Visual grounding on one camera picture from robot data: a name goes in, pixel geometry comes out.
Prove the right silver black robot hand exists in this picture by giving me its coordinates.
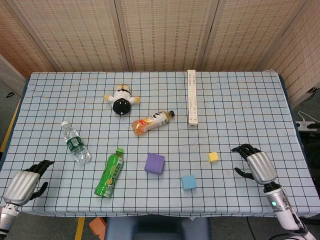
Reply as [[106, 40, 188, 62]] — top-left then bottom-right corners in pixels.
[[231, 143, 278, 186]]

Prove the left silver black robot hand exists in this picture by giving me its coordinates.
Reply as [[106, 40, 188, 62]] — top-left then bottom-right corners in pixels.
[[2, 159, 55, 206]]

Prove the small yellow cube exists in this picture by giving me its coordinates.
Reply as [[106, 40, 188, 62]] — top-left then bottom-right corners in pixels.
[[208, 151, 220, 164]]

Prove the blue cube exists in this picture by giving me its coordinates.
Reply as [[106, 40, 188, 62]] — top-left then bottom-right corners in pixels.
[[181, 174, 198, 191]]

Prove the purple cube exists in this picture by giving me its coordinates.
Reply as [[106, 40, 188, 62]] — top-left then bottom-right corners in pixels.
[[144, 152, 166, 176]]

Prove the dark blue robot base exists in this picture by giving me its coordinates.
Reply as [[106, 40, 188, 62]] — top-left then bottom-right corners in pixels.
[[104, 215, 211, 240]]

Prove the black equipment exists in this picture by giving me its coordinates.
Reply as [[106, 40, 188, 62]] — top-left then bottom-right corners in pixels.
[[298, 129, 320, 151]]

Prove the white power strip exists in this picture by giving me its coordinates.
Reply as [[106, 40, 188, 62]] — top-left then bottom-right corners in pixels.
[[295, 120, 320, 131]]

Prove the light blue checkered tablecloth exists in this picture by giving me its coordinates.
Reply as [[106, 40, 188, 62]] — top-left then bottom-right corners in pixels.
[[0, 71, 318, 218]]

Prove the clear water bottle green label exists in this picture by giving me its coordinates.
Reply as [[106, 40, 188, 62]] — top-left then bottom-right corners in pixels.
[[60, 121, 92, 165]]

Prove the orange block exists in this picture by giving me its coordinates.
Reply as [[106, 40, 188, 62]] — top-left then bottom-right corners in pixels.
[[89, 216, 107, 238]]

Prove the green tea bottle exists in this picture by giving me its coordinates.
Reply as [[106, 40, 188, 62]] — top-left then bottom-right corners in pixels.
[[94, 147, 125, 199]]

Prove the long white cardboard box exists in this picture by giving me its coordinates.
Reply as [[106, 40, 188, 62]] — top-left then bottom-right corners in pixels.
[[187, 69, 199, 127]]

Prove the grey perforated panel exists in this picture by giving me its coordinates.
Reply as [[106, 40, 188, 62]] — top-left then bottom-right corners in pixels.
[[0, 53, 27, 97]]

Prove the orange juice bottle black cap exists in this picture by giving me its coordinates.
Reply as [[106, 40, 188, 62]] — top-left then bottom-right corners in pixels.
[[131, 109, 175, 137]]

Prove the plush doll black head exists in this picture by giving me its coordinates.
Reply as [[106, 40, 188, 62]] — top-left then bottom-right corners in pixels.
[[104, 84, 141, 116]]

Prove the woven bamboo folding screen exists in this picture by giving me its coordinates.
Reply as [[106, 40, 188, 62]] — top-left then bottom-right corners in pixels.
[[0, 0, 320, 108]]

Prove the white cable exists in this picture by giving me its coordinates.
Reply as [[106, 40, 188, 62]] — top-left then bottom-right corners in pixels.
[[298, 111, 315, 123]]

